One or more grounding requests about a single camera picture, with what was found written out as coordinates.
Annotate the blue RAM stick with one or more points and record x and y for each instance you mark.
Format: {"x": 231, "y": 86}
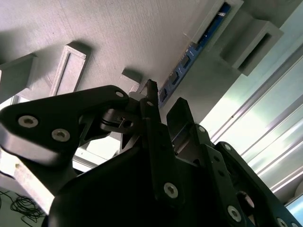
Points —
{"x": 189, "y": 59}

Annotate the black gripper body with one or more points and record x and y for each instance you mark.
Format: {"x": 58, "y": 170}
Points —
{"x": 106, "y": 201}

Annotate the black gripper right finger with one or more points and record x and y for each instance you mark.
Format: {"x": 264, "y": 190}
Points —
{"x": 208, "y": 153}

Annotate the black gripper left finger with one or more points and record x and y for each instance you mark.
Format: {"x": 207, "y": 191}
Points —
{"x": 59, "y": 108}

